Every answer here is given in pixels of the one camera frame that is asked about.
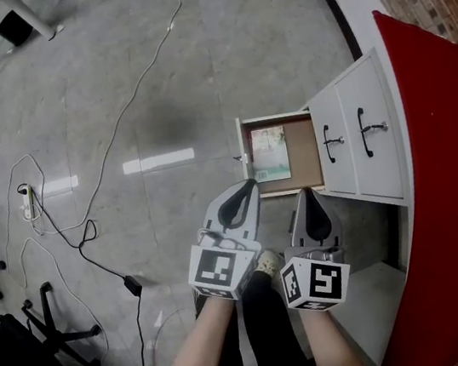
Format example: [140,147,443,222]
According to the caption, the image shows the person's right forearm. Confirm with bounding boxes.
[295,299,369,366]

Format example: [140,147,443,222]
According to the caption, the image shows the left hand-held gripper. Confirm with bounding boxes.
[174,177,277,308]

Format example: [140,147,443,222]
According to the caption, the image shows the black power cable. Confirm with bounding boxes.
[16,168,157,366]

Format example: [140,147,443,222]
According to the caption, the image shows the long white extension cable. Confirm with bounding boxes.
[0,0,216,240]

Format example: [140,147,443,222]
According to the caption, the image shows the white cabinet with red top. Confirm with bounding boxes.
[249,0,458,366]

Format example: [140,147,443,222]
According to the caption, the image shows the black power adapter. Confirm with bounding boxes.
[122,273,144,299]

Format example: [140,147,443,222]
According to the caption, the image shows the white drawer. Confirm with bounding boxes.
[303,80,364,201]
[329,53,408,208]
[234,105,327,203]

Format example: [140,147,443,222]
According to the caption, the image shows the person's left forearm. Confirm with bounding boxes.
[139,292,249,366]

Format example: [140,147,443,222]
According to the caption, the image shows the white bottom drawer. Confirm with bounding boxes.
[234,105,327,203]

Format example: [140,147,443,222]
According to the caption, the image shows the black waste bin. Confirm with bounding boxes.
[0,6,36,49]

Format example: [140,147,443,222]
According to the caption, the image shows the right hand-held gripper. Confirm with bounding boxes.
[266,181,357,318]

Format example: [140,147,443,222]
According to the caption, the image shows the white top drawer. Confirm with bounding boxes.
[329,53,408,208]

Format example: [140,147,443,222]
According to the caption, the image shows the person's right shoe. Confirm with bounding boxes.
[255,247,286,280]

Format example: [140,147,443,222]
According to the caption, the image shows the thin white cable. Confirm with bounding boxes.
[0,145,112,366]

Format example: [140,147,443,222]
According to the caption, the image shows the green photo-cover book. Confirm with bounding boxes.
[246,124,293,184]

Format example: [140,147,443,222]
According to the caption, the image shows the person's black trousers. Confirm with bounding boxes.
[191,265,319,366]

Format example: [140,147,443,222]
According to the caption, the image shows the white power strip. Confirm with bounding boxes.
[17,182,40,222]

